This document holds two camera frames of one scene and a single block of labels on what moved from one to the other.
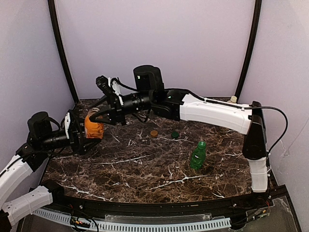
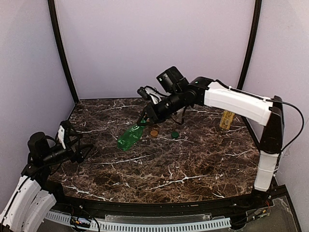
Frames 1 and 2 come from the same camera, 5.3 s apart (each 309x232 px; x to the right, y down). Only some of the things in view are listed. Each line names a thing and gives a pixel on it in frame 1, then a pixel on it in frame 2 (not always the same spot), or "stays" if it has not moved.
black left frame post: [55, 23] stays
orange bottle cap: [153, 133] stays
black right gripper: [115, 109] to [151, 114]
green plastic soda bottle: [198, 155] to [131, 137]
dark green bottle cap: [175, 135] stays
